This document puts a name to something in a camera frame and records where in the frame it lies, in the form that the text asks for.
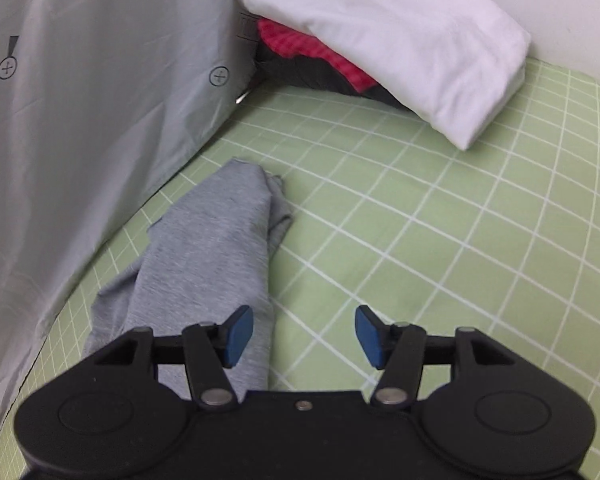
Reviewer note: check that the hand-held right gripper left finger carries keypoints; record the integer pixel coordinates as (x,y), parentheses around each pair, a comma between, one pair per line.
(240,335)

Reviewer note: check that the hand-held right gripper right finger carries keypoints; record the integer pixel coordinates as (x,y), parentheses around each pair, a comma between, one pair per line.
(370,335)

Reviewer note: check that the grey garment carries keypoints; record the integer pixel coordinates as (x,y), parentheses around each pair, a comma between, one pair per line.
(205,260)

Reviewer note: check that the green grid bed sheet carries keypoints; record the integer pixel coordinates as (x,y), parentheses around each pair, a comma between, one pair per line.
(430,235)

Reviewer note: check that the black garment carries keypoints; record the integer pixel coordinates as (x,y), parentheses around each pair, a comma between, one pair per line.
(300,72)

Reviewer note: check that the grey carrot print sheet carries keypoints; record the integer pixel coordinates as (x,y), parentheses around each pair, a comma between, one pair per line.
(80,110)

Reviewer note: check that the white folded sheet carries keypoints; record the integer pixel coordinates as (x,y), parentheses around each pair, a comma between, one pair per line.
(405,45)

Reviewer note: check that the red checked garment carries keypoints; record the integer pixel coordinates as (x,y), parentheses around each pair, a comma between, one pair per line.
(300,42)

